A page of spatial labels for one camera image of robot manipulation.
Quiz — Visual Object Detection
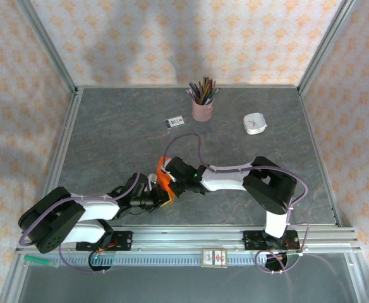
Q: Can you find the green pen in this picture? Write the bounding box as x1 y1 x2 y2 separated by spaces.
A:
23 254 61 270

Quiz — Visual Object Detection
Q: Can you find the label on front rail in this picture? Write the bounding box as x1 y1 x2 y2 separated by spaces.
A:
201 248 229 269

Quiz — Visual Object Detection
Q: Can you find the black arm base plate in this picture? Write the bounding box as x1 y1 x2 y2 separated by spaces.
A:
241 229 300 252
75 231 133 253

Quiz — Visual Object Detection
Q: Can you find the aluminium frame post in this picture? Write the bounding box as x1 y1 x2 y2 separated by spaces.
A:
296 0 361 95
15 0 78 95

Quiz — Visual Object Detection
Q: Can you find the wide aluminium base rail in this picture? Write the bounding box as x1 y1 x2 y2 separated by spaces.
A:
15 224 361 253

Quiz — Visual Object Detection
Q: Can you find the black round cable port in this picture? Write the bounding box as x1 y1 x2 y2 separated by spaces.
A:
88 252 113 275
264 253 289 275

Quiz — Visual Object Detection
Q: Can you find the right arm's purple cable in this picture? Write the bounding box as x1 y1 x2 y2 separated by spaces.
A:
164 133 310 275

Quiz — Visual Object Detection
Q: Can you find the long white pencil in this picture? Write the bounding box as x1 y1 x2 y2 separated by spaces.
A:
186 89 201 104

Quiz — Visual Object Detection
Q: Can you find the grey pencil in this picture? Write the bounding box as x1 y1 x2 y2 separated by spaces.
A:
188 81 203 102

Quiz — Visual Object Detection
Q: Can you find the teal pencil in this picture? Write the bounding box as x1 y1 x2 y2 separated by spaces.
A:
207 87 222 104

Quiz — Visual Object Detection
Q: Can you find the dark brown pencil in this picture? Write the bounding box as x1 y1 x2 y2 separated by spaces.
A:
202 75 211 102

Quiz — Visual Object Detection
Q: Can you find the white square clock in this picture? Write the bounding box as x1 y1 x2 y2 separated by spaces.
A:
243 112 269 136

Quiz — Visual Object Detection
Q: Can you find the pink pencil cup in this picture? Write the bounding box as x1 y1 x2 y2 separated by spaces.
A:
191 96 214 122

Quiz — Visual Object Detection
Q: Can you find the thin aluminium frame rail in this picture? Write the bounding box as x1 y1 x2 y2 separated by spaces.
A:
76 83 301 90

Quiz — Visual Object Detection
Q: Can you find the orange square paper sheet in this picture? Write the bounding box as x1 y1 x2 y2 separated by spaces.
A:
156 155 176 208

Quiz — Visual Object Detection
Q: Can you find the aluminium side rail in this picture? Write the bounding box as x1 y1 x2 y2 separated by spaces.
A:
297 87 343 229
21 87 85 230

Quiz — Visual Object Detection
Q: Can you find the small black white card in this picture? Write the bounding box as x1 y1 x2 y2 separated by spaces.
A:
166 116 185 128

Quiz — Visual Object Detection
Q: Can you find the grey slotted cable duct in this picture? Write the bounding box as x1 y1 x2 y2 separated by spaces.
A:
50 253 269 266

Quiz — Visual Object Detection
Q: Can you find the left arm's purple cable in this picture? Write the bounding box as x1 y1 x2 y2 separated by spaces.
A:
18 172 141 275

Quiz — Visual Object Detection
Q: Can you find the arm's purple cable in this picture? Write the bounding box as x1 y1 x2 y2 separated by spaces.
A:
164 133 310 275
18 172 141 275

